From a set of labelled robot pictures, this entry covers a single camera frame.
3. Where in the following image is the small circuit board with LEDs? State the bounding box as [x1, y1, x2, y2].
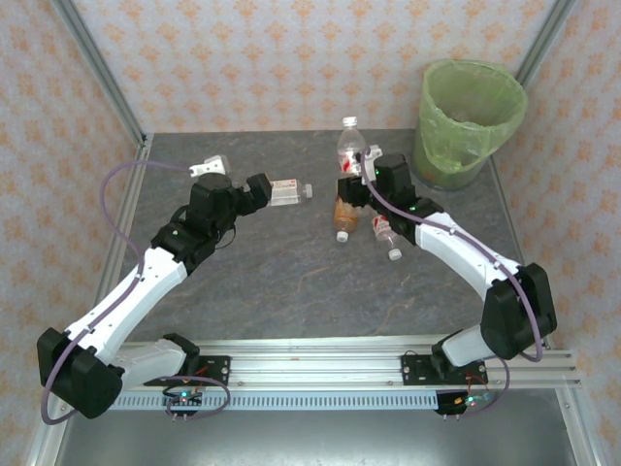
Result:
[436, 387, 496, 416]
[162, 387, 205, 409]

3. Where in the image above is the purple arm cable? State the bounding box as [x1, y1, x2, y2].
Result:
[40, 159, 232, 426]
[357, 150, 544, 418]

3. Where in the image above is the grey slotted cable duct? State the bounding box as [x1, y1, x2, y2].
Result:
[109, 391, 441, 412]

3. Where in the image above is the brown tea bottle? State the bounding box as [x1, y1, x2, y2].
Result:
[331, 196, 361, 244]

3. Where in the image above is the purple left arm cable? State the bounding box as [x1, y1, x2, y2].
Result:
[40, 159, 232, 426]

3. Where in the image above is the clear plastic bin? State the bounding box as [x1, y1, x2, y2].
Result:
[410, 57, 530, 191]

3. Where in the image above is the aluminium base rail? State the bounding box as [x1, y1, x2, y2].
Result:
[115, 337, 583, 392]

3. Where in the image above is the aluminium frame leg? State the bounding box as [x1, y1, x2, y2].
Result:
[23, 412, 64, 466]
[555, 387, 601, 466]

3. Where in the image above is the grey metal panel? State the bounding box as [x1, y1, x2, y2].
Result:
[28, 407, 598, 466]

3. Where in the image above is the long ribbed bottle red-white label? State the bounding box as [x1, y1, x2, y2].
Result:
[336, 116, 369, 180]

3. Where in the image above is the small clear bottle white cap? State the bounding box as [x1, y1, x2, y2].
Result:
[371, 213, 404, 262]

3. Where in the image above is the aluminium frame post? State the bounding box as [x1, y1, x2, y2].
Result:
[513, 0, 581, 88]
[49, 0, 149, 147]

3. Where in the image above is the aluminium table side rail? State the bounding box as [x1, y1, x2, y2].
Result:
[89, 134, 154, 312]
[484, 154, 533, 268]

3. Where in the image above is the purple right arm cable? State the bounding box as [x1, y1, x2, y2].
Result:
[357, 150, 544, 418]

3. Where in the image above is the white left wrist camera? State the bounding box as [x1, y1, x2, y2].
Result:
[187, 153, 230, 179]

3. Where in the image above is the square bottle with white label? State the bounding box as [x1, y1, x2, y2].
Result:
[265, 178, 314, 209]

